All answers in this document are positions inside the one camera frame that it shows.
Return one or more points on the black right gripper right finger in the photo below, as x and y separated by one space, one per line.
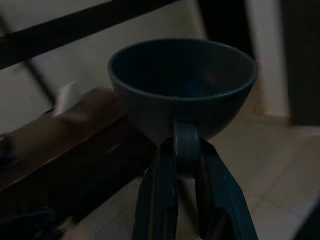
225 200

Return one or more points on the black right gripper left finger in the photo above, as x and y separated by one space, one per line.
157 200

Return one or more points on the dark brown wooden furniture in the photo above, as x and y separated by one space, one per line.
75 155

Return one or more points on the black bar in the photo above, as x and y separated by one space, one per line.
75 32

